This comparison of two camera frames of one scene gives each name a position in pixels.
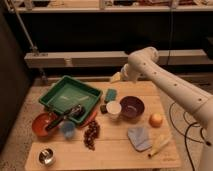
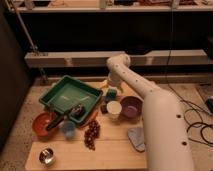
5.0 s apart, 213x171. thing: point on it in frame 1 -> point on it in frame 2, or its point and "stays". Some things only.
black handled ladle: x=75 y=111 stays
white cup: x=114 y=109 stays
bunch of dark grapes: x=91 y=134 stays
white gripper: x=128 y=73 -> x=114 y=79
